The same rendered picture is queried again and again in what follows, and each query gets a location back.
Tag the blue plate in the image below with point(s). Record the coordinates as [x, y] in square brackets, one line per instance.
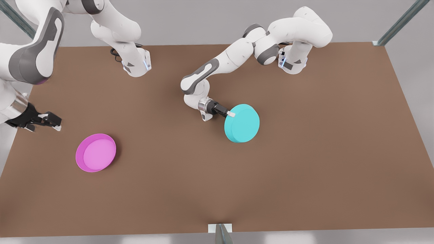
[242, 123]

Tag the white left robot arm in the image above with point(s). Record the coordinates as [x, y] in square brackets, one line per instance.
[237, 51]

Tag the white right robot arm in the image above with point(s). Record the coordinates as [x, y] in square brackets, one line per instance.
[34, 51]

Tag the pink plate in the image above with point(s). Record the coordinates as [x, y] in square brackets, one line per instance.
[96, 152]

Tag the silver frame post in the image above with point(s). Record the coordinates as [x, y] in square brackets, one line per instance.
[400, 22]
[222, 234]
[17, 17]

